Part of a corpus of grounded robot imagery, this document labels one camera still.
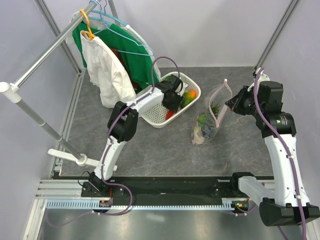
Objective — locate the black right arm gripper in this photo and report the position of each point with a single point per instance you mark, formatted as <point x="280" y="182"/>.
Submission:
<point x="235" y="103"/>

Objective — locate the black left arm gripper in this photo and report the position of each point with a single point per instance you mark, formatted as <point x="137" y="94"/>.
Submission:
<point x="175" y="106"/>

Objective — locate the orange toy carrot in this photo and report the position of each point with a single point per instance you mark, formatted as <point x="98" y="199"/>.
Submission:
<point x="169" y="114"/>

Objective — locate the clear zip top bag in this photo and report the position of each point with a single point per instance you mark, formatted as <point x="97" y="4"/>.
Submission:
<point x="219" y="95"/>

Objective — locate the green orange toy mango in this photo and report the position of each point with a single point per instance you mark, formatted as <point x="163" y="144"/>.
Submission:
<point x="189" y="96"/>

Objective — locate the dark toy grape bunch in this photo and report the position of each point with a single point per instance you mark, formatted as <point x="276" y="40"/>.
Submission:
<point x="208" y="131"/>

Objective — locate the white toy radish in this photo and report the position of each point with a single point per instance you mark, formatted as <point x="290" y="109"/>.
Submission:
<point x="197" y="136"/>

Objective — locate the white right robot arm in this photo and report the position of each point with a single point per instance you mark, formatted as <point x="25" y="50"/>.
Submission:
<point x="284" y="205"/>

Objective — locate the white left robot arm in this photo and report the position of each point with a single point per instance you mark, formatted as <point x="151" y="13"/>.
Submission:
<point x="122" y="124"/>

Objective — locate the white perforated plastic basket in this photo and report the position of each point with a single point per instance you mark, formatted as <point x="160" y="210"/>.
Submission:
<point x="181" y="92"/>

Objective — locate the green t-shirt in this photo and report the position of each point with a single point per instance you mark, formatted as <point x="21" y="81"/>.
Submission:
<point x="138" y="67"/>

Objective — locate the white t-shirt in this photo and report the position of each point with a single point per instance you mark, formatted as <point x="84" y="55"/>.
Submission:
<point x="106" y="71"/>

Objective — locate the silver clothes rack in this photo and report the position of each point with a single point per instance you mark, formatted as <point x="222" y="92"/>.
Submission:
<point x="24" y="36"/>

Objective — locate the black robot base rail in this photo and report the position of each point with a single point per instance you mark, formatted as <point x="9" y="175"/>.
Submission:
<point x="161" y="190"/>

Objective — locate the white slotted cable duct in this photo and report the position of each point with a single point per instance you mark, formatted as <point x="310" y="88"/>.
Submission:
<point x="90" y="204"/>

